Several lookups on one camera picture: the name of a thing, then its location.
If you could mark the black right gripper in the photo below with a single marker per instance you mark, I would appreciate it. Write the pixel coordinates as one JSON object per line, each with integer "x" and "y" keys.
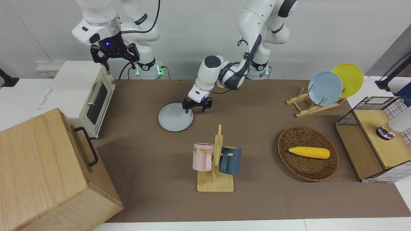
{"x": 112, "y": 46}

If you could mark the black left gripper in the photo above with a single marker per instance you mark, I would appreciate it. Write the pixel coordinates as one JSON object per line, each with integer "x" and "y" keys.
{"x": 197, "y": 102}

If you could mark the gray ceramic plate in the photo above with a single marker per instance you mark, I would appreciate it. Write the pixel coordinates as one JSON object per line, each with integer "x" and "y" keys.
{"x": 175, "y": 118}

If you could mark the light blue plate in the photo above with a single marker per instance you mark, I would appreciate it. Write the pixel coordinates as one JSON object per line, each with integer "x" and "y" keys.
{"x": 326, "y": 88}

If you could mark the yellow plate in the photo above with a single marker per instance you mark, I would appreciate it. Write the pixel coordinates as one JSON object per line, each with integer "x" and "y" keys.
{"x": 351, "y": 77}

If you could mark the blue call bell wooden base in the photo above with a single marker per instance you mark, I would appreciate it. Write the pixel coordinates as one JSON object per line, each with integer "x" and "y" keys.
{"x": 219, "y": 84}

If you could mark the light pink mug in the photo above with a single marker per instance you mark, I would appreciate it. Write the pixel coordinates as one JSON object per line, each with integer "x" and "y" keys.
{"x": 200, "y": 158}

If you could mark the cream toaster oven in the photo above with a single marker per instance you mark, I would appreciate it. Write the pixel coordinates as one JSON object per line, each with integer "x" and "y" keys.
{"x": 74, "y": 89}

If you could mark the dark blue mug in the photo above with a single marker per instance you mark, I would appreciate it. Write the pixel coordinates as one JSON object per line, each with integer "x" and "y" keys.
{"x": 231, "y": 162}

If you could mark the brown table mat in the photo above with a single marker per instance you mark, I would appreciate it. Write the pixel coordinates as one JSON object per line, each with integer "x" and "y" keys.
{"x": 144, "y": 160}

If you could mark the wooden mug tree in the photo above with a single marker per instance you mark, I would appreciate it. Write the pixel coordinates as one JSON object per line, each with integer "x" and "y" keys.
{"x": 215, "y": 183}

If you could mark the wooden dish rack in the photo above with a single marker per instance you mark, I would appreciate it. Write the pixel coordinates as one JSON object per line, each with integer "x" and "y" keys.
{"x": 308, "y": 110}

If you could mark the yellow corn cob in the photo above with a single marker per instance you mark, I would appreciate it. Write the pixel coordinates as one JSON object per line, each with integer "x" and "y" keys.
{"x": 310, "y": 152}

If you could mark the round brown wicker basket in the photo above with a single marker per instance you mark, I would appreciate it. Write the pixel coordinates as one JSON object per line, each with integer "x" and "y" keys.
{"x": 308, "y": 168}

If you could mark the large wooden box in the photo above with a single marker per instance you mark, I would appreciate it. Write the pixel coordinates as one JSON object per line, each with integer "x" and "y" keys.
{"x": 41, "y": 173}

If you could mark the blue object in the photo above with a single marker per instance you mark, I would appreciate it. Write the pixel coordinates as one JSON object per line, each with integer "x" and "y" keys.
{"x": 405, "y": 94}

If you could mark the black camera stand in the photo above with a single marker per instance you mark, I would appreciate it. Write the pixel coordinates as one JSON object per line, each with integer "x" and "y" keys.
{"x": 391, "y": 72}
{"x": 8, "y": 80}

